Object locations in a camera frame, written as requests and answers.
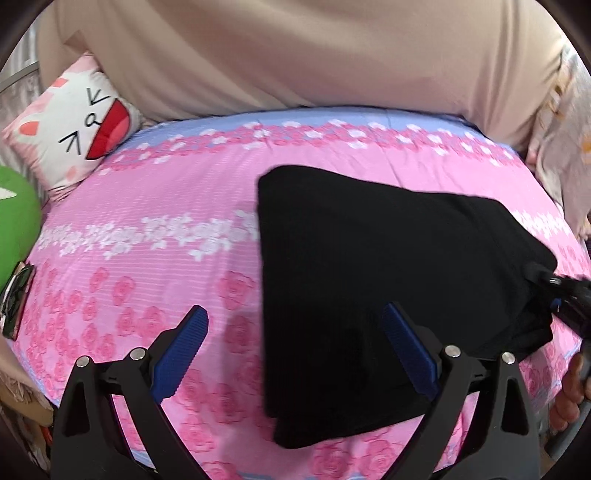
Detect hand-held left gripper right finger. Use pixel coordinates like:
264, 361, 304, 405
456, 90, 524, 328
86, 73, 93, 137
379, 302, 542, 480

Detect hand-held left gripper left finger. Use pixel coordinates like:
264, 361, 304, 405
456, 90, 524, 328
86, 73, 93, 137
51, 305, 209, 480

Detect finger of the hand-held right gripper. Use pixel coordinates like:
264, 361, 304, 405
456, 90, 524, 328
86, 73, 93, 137
526, 261, 591, 333

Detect black pants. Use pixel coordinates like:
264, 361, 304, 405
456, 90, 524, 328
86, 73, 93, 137
256, 165, 559, 448

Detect person's right hand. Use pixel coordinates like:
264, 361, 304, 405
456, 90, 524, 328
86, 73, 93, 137
551, 354, 591, 431

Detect pale floral cloth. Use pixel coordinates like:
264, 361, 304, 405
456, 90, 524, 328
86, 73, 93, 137
526, 46, 591, 241

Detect pink floral bedsheet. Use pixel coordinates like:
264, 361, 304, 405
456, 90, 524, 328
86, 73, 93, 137
11, 107, 589, 480

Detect beige patterned cloth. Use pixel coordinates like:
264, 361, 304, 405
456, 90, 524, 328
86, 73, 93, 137
0, 342, 55, 428

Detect dark phone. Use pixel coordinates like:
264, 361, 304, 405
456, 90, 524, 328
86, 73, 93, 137
1, 261, 37, 340

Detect green plush toy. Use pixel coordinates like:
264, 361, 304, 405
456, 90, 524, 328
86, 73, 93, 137
0, 166, 42, 289

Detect white cat face pillow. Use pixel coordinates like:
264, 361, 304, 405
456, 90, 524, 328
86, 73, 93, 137
1, 54, 144, 201

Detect white sheer curtain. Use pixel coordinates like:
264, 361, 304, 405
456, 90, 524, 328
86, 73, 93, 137
0, 14, 47, 121

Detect beige curtain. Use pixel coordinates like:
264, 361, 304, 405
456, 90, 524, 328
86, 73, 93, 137
37, 0, 566, 151

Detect grey metal rail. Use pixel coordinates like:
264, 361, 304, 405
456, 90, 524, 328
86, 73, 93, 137
0, 65, 40, 93

